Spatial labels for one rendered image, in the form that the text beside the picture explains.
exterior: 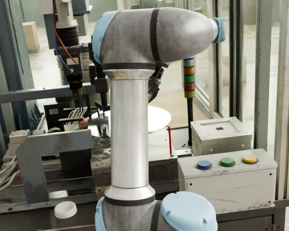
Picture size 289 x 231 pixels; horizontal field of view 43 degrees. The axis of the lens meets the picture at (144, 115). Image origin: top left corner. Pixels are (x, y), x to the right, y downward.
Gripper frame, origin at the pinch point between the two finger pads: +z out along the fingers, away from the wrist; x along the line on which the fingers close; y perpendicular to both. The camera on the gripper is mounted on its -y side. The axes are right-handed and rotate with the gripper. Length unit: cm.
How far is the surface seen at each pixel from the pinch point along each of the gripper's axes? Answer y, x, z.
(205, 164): 25.8, 28.9, -1.3
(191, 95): -17.0, 15.6, -12.1
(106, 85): 10.1, -11.6, -4.6
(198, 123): -8.0, 23.1, -5.1
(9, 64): -29, -66, 17
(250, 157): 21.3, 39.9, -8.8
